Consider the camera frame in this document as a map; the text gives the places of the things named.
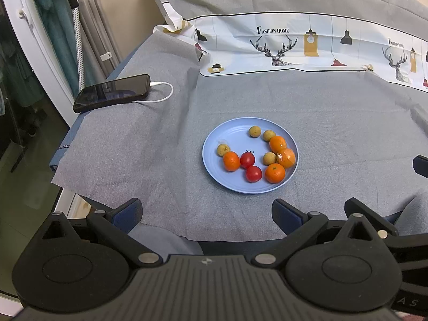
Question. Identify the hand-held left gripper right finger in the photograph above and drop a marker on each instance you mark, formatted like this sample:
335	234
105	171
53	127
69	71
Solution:
284	215

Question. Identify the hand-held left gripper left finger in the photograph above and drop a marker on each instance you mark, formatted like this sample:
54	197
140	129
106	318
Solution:
128	214

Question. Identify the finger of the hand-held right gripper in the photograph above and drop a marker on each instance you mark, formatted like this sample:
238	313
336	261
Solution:
374	219
421	165

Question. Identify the red cherry tomato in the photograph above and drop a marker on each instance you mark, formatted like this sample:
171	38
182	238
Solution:
253	173
247	159

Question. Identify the plastic-wrapped small orange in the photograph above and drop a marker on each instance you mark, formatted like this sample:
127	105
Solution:
287	158

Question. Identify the brown longan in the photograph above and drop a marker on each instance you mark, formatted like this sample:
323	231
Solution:
254	131
269	135
223	149
269	158

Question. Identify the blue plate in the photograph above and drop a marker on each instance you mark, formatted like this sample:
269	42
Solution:
234	130

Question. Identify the grey cloth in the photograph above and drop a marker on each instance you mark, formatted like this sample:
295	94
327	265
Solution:
133	140

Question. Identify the black smartphone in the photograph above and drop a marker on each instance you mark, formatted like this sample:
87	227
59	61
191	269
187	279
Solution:
113	92

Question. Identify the white clip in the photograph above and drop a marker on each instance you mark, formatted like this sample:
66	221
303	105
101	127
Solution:
105	55

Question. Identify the grey curtain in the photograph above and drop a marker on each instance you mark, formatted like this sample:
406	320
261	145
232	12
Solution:
97	16

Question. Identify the teal curtain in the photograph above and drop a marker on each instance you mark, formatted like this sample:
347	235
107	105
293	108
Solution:
57	23

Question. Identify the white door frame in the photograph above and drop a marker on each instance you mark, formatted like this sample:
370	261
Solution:
36	46

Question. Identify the white wall hook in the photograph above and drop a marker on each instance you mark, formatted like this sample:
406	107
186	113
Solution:
21	13

